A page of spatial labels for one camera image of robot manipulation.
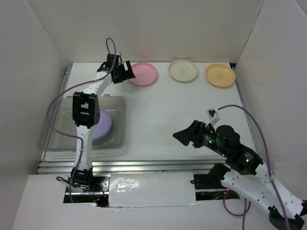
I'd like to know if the white foil tape sheet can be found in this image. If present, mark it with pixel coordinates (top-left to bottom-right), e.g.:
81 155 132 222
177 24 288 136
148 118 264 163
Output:
108 172 197 208

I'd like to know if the orange plastic plate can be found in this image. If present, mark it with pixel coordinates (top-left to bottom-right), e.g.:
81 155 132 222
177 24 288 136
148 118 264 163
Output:
205 64 236 88

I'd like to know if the pink plastic plate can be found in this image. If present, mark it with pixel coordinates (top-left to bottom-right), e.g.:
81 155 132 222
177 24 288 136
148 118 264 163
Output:
129 62 158 86

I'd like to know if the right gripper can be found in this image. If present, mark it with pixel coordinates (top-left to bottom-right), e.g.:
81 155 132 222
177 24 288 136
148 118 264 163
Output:
172 119 228 157

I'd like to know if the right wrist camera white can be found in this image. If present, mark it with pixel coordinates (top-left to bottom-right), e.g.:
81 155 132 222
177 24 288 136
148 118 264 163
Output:
206 108 220 127

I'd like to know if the blue plastic plate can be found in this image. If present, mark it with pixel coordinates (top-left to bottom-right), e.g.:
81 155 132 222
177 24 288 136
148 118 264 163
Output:
92 125 113 144

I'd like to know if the clear plastic bin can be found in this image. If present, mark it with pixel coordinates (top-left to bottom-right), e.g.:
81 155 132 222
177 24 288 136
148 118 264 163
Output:
39 95 126 151

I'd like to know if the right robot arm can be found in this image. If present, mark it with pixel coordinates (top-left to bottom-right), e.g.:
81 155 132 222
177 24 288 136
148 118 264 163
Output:
173 120 307 230

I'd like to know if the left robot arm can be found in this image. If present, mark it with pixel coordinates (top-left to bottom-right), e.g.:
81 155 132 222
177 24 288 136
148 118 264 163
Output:
70 53 135 191

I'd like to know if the aluminium frame rail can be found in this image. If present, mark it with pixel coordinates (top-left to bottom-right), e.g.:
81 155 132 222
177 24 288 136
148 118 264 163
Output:
35 64 260 174

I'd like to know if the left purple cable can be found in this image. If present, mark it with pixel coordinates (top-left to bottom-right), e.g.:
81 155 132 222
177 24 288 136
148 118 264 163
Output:
45 37 124 204

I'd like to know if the purple plate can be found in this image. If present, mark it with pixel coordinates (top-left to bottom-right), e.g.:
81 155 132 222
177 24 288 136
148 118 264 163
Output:
74 107 113 142

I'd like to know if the cream plastic plate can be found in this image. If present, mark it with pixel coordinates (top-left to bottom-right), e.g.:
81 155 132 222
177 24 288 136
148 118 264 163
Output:
168 59 199 82

